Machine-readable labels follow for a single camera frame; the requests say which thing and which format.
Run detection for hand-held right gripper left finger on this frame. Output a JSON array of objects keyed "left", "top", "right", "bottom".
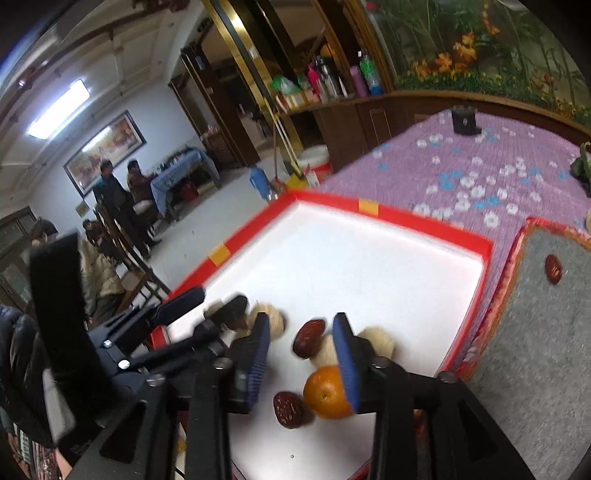
[{"left": 69, "top": 313, "right": 271, "bottom": 480}]

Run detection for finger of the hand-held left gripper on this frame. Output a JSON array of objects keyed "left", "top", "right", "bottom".
[
  {"left": 115, "top": 295, "right": 249, "bottom": 370},
  {"left": 88, "top": 286, "right": 206, "bottom": 346}
]

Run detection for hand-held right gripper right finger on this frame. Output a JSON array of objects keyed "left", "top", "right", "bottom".
[{"left": 332, "top": 313, "right": 536, "bottom": 480}]

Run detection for orange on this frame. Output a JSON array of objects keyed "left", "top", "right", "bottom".
[{"left": 302, "top": 364, "right": 354, "bottom": 420}]

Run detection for dark red date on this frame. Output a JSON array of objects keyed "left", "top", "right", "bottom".
[
  {"left": 272, "top": 391, "right": 315, "bottom": 430},
  {"left": 292, "top": 318, "right": 328, "bottom": 360},
  {"left": 544, "top": 254, "right": 564, "bottom": 286}
]

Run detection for red box with white inside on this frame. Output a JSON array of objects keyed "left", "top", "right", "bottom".
[{"left": 148, "top": 189, "right": 494, "bottom": 480}]

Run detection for wooden chair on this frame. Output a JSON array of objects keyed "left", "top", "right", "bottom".
[{"left": 95, "top": 203, "right": 171, "bottom": 305}]

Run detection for blue thermos jug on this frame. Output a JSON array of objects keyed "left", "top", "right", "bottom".
[{"left": 249, "top": 166, "right": 273, "bottom": 201}]

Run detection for table with blue cloth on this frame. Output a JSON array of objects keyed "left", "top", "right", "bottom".
[{"left": 150, "top": 148, "right": 221, "bottom": 217}]

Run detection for white and red bucket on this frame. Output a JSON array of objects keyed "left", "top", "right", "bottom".
[{"left": 298, "top": 144, "right": 331, "bottom": 181}]

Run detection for grey felt mat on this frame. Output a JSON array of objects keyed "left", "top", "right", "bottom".
[{"left": 455, "top": 217, "right": 591, "bottom": 480}]

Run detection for ceiling light panel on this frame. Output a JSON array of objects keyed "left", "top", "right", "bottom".
[{"left": 27, "top": 79, "right": 90, "bottom": 138}]

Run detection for purple floral tablecloth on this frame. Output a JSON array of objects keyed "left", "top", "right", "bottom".
[{"left": 318, "top": 108, "right": 591, "bottom": 296}]

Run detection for wooden side cabinet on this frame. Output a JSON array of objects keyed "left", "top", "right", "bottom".
[{"left": 277, "top": 90, "right": 462, "bottom": 181}]

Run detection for green packet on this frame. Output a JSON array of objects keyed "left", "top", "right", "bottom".
[{"left": 270, "top": 76, "right": 301, "bottom": 97}]

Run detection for pink bottle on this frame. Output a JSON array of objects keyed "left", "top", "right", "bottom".
[{"left": 305, "top": 67, "right": 324, "bottom": 102}]

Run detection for steel thermos flask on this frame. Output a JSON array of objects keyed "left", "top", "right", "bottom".
[{"left": 316, "top": 58, "right": 347, "bottom": 100}]

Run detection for purple bottle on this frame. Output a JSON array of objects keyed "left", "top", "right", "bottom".
[{"left": 348, "top": 65, "right": 368, "bottom": 97}]

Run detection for black clamp device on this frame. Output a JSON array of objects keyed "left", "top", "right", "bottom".
[{"left": 450, "top": 105, "right": 482, "bottom": 136}]

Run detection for green bottle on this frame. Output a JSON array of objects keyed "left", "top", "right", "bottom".
[{"left": 360, "top": 53, "right": 384, "bottom": 95}]

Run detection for green artificial leafy plant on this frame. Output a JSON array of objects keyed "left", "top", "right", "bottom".
[{"left": 570, "top": 142, "right": 591, "bottom": 195}]

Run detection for artificial flower display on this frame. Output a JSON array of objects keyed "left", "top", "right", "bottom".
[{"left": 360, "top": 0, "right": 591, "bottom": 125}]

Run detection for framed wall painting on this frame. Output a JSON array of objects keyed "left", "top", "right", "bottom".
[{"left": 62, "top": 110, "right": 147, "bottom": 197}]

